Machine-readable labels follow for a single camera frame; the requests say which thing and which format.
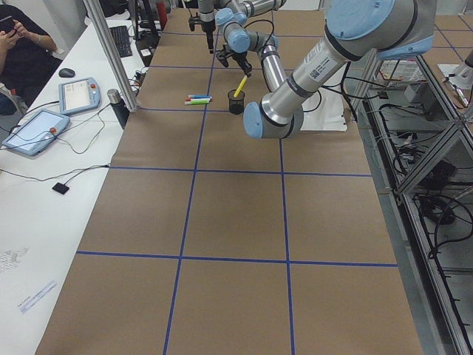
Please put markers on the red marker pen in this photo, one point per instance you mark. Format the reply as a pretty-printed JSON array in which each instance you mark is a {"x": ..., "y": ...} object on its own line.
[{"x": 196, "y": 101}]

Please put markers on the aluminium frame post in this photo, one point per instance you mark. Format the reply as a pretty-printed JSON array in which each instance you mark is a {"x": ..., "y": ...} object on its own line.
[{"x": 95, "y": 12}]

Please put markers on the black mesh pen cup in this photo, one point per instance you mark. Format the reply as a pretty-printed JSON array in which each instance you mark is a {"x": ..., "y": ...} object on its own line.
[{"x": 236, "y": 102}]

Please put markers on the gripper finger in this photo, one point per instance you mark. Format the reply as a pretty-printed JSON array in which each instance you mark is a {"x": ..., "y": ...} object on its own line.
[
  {"x": 210, "y": 41},
  {"x": 246, "y": 67},
  {"x": 222, "y": 57}
]

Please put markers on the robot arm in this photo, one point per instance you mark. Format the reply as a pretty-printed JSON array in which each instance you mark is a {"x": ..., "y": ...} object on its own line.
[
  {"x": 394, "y": 29},
  {"x": 229, "y": 18}
]

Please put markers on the green highlighter pen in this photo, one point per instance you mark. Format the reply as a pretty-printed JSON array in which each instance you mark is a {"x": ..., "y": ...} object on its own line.
[{"x": 194, "y": 104}]

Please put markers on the seated person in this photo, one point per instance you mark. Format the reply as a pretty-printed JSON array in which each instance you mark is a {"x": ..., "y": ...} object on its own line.
[{"x": 27, "y": 60}]

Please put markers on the white side table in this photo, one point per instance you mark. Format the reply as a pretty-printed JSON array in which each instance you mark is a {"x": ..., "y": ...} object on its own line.
[{"x": 40, "y": 228}]

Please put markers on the black computer mouse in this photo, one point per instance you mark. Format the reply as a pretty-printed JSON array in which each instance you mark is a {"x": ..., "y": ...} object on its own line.
[{"x": 66, "y": 73}]

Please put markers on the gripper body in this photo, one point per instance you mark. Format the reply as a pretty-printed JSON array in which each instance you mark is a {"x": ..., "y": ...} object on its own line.
[
  {"x": 239, "y": 52},
  {"x": 208, "y": 19}
]

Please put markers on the dark metal water bottle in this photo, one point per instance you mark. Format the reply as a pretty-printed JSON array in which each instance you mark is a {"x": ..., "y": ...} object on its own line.
[{"x": 119, "y": 107}]

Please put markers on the yellow highlighter pen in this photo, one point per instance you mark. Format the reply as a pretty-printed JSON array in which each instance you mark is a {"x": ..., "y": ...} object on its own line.
[{"x": 240, "y": 86}]

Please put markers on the far teach pendant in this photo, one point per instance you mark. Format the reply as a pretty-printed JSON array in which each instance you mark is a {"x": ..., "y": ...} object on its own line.
[{"x": 78, "y": 96}]

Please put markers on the teach pendant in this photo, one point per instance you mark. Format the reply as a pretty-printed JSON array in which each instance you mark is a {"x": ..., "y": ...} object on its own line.
[
  {"x": 78, "y": 96},
  {"x": 36, "y": 134}
]

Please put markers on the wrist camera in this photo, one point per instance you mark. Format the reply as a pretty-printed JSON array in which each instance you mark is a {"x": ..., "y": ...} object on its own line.
[{"x": 193, "y": 21}]

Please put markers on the near teach pendant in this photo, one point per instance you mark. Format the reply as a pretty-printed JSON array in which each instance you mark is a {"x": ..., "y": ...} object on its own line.
[{"x": 36, "y": 134}]

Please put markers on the blue highlighter pen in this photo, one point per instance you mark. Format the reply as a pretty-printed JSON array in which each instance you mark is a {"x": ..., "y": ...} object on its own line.
[{"x": 199, "y": 97}]

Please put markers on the white pedestal base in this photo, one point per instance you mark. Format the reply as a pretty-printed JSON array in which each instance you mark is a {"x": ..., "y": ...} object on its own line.
[{"x": 324, "y": 111}]

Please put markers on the black keyboard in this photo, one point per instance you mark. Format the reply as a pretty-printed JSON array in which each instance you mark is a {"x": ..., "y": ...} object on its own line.
[{"x": 120, "y": 36}]

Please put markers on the small black square pad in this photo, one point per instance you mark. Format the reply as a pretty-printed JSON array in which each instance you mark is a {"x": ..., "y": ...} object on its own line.
[{"x": 60, "y": 188}]

